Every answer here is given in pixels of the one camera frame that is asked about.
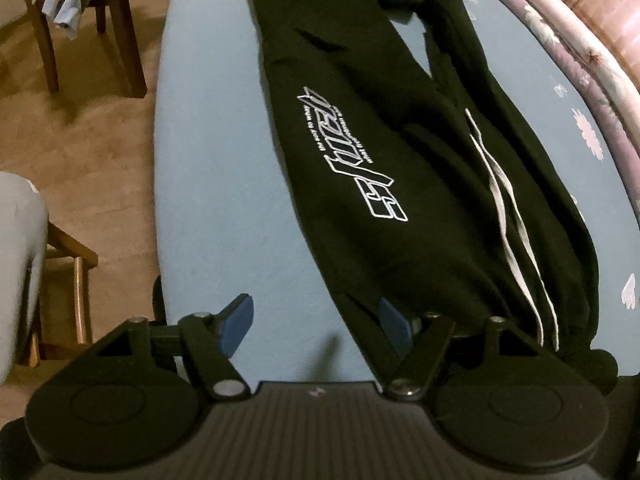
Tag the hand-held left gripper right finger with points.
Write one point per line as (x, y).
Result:
(395, 320)

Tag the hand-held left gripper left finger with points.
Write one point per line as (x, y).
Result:
(237, 325)

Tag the grey padded wooden chair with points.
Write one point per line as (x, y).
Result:
(20, 260)

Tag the pink curtain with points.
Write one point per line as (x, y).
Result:
(600, 15)

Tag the folded pink floral quilt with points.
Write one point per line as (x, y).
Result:
(575, 25)

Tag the black pants with white print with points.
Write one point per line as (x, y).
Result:
(375, 135)

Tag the blue floral bed sheet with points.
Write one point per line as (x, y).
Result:
(215, 160)

